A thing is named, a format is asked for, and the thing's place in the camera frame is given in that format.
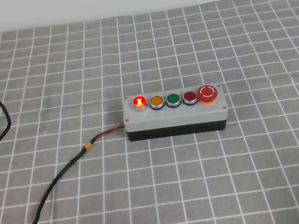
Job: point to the grey button switch box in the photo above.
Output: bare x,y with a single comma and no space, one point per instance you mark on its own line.
161,114

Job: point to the grey checked tablecloth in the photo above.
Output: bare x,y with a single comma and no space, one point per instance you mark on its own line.
62,85

